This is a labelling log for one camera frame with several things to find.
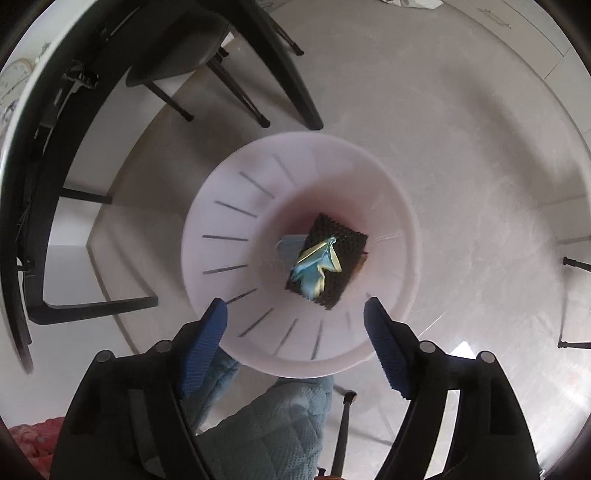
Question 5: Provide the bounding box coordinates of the white slotted plastic bin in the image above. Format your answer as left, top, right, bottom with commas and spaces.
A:
180, 131, 422, 380

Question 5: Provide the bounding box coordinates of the red patterned cloth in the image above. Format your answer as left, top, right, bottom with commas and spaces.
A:
9, 415, 66, 472

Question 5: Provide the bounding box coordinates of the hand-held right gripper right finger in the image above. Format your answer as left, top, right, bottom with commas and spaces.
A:
363, 296, 541, 480

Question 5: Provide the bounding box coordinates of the black chair leg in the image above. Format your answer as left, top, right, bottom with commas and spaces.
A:
332, 390, 357, 477

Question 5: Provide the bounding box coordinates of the crumpled white paper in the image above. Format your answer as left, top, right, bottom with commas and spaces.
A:
381, 0, 444, 10

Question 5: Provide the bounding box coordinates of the black ribbed sponge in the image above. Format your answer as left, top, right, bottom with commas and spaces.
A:
285, 212, 370, 311

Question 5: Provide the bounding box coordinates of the person's teal quilted trouser leg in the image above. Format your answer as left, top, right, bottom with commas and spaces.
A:
191, 351, 335, 480

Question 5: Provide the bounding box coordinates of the white cabinet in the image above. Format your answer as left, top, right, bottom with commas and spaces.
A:
475, 0, 591, 84

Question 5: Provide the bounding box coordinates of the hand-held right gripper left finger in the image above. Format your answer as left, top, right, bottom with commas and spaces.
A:
48, 298, 229, 480

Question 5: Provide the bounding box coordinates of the crumpled blue yellow wrapper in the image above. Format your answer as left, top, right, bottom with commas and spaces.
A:
290, 234, 343, 300

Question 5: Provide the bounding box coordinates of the black clamp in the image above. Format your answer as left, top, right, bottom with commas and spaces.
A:
64, 64, 101, 89

